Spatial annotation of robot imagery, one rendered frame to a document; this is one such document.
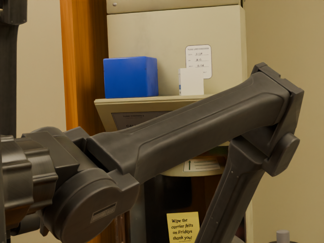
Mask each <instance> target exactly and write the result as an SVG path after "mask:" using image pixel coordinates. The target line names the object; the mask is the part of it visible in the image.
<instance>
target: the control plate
mask: <svg viewBox="0 0 324 243"><path fill-rule="evenodd" d="M169 112H171V111H148V112H120V113H111V114H112V117H113V119H114V122H115V124H116V127H117V129H118V131H119V130H122V129H126V128H130V127H133V126H136V125H139V124H141V123H144V122H146V121H149V120H151V119H154V118H156V117H157V116H158V117H159V116H161V115H164V114H166V113H169Z"/></svg>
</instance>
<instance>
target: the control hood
mask: <svg viewBox="0 0 324 243"><path fill-rule="evenodd" d="M212 95H215V94H204V95H172V96H153V97H136V98H112V99H106V98H105V99H95V101H94V104H95V107H96V109H97V112H98V114H99V116H100V119H101V121H102V124H103V126H104V128H105V130H106V132H114V131H117V130H118V129H117V127H116V124H115V122H114V119H113V117H112V114H111V113H120V112H148V111H174V110H176V109H179V108H182V107H184V106H187V105H189V104H192V103H194V102H197V101H199V100H202V99H204V98H207V97H209V96H212Z"/></svg>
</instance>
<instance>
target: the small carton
mask: <svg viewBox="0 0 324 243"><path fill-rule="evenodd" d="M178 77H179V95H204V86H203V68H202V67H194V68H180V69H178Z"/></svg>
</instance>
